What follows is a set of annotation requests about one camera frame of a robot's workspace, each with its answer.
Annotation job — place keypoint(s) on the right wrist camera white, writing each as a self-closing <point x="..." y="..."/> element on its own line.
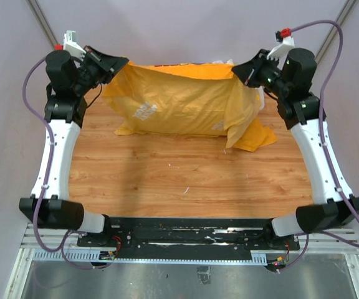
<point x="286" y="43"/>

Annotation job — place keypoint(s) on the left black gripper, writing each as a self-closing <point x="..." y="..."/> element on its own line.
<point x="107" y="64"/>

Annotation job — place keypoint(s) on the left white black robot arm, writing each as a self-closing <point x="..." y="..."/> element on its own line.
<point x="71" y="77"/>

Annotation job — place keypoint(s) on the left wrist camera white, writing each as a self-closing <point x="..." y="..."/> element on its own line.
<point x="70" y="45"/>

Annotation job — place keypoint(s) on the white printed cloth in bin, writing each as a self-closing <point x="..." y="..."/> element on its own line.
<point x="228" y="62"/>

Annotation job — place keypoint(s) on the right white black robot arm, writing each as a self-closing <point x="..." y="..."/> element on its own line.
<point x="299" y="108"/>

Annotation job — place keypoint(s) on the left aluminium frame post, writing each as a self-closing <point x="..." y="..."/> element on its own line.
<point x="42" y="21"/>

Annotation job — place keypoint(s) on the translucent plastic bin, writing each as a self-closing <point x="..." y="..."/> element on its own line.
<point x="261" y="97"/>

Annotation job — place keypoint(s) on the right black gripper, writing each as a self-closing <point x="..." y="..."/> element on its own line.
<point x="248" y="71"/>

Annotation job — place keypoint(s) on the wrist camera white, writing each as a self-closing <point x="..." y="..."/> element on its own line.
<point x="70" y="45"/>
<point x="286" y="43"/>

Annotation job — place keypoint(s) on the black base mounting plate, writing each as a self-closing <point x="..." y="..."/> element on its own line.
<point x="189" y="239"/>

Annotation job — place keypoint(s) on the aluminium frame post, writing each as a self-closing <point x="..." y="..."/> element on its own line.
<point x="42" y="21"/>
<point x="340" y="19"/>

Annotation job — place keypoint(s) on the right aluminium frame post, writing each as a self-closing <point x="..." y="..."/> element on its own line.
<point x="340" y="19"/>

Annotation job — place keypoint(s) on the yellow pillowcase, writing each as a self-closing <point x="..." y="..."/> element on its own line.
<point x="188" y="99"/>

